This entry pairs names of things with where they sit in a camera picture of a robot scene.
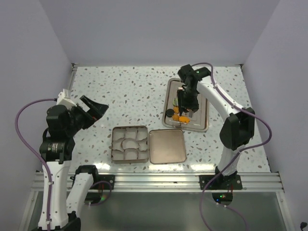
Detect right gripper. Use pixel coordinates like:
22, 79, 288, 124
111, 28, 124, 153
178, 87, 199, 116

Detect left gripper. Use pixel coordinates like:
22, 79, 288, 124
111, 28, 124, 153
65, 95, 108, 135

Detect orange flower cookie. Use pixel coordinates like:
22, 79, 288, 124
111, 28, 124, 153
173, 107, 179, 114

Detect orange animal cookie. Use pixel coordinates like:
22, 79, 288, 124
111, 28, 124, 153
179, 116, 190, 124

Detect orange swirl cookie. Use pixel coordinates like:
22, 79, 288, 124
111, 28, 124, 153
172, 114, 179, 121

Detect black sandwich cookie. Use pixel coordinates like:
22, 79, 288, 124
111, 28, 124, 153
166, 109, 175, 117

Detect green round cookie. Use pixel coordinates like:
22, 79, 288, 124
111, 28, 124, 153
173, 98, 178, 106

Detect metal tongs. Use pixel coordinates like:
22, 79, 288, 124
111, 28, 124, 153
173, 87, 183, 107

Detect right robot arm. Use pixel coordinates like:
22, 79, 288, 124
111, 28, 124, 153
177, 64, 255, 189

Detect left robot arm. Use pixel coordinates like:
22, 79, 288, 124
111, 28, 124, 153
38, 93, 109, 231

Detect silver metal tray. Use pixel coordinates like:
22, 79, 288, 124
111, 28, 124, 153
162, 78, 209, 132

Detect gold cookie tin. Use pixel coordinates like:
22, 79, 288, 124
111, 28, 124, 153
111, 126, 149, 164

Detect gold tin lid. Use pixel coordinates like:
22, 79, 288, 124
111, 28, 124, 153
149, 129, 187, 165

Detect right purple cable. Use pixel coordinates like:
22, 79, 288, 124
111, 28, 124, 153
192, 62, 272, 231

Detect purple cable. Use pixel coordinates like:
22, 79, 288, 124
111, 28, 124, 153
14, 98, 58, 227
192, 62, 272, 231

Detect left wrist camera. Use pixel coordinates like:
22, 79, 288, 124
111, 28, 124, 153
56, 89, 77, 110

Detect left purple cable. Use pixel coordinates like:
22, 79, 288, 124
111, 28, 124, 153
14, 98, 58, 227

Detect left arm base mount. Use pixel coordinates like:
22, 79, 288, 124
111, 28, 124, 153
94, 174, 116, 192

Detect aluminium front rail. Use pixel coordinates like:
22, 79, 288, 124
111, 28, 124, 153
31, 171, 286, 193

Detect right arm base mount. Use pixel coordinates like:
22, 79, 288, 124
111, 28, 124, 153
199, 174, 243, 190

